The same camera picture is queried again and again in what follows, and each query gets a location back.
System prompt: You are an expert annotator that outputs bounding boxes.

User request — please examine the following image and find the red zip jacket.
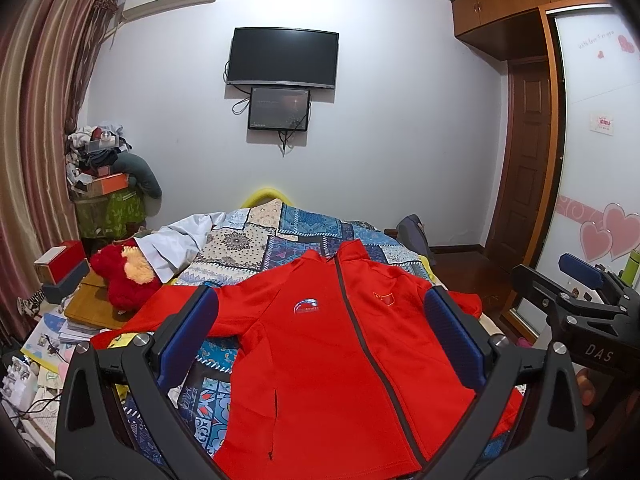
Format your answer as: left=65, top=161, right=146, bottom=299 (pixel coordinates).
left=90, top=238, right=524, bottom=480

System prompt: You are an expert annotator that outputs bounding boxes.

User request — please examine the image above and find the pile of clutter clothes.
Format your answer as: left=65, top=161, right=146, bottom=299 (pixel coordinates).
left=65, top=126, right=132, bottom=200

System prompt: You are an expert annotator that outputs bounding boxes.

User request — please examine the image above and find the person's right hand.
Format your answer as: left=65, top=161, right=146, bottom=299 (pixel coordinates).
left=576, top=367, right=596, bottom=430

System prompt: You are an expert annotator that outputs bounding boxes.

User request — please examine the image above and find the brown wooden door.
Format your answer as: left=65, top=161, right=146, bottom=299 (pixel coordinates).
left=486, top=58, right=550, bottom=270

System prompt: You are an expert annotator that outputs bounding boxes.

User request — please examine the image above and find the pile of papers and books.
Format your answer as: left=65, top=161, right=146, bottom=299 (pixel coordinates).
left=21, top=311, right=105, bottom=389

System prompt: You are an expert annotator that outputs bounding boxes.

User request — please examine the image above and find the brown wooden board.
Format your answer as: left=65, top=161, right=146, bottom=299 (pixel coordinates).
left=64, top=270, right=129, bottom=330

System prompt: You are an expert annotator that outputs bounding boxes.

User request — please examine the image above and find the red plush toy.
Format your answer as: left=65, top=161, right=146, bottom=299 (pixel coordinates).
left=89, top=238, right=162, bottom=313

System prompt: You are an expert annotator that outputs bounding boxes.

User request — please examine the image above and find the grey cloth on chair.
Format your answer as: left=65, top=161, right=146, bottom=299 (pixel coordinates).
left=396, top=214, right=435, bottom=263

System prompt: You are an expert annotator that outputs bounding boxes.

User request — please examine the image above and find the red and white box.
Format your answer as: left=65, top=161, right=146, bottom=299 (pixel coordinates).
left=34, top=240, right=86, bottom=285

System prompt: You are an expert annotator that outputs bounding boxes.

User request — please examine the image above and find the white shirt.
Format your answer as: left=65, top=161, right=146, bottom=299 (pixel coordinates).
left=134, top=212, right=226, bottom=284

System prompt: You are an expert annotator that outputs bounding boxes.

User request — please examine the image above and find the green patterned cloth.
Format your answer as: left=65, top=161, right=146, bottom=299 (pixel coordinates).
left=74, top=188, right=146, bottom=240

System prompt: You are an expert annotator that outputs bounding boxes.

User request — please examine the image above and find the white sliding wardrobe door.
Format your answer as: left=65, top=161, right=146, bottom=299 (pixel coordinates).
left=536, top=6, right=639, bottom=299

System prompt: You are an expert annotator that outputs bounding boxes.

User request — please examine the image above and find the blue patchwork quilt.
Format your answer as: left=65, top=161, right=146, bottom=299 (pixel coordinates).
left=117, top=198, right=526, bottom=468

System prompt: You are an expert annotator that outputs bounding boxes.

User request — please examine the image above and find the orange box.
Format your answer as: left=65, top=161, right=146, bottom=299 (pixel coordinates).
left=85, top=174, right=129, bottom=198

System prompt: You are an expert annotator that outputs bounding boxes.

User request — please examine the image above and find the grey neck pillow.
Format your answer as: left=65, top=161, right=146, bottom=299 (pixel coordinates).
left=112, top=152, right=163, bottom=200

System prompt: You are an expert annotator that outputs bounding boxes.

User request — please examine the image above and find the brown wooden wardrobe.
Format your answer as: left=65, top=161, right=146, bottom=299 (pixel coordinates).
left=450, top=0, right=603, bottom=266

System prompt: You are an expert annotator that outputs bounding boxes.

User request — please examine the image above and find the yellow bed footboard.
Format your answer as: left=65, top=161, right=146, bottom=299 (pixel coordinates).
left=242, top=186, right=293, bottom=208

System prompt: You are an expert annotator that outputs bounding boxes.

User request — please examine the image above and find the striped brown curtain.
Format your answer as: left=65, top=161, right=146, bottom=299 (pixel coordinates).
left=1, top=0, right=118, bottom=339

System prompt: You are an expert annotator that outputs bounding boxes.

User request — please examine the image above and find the small black wall monitor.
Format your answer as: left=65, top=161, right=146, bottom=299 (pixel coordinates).
left=247, top=87, right=310, bottom=132

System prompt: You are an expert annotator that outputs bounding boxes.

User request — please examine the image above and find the large black wall television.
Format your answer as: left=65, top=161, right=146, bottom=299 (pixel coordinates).
left=227, top=27, right=340, bottom=89

